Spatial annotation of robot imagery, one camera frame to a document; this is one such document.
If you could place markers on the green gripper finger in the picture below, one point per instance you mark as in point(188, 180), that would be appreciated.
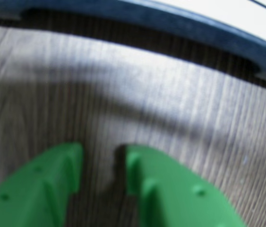
point(175, 196)
point(28, 194)

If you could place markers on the white grid go board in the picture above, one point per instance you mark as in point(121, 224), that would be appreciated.
point(170, 16)

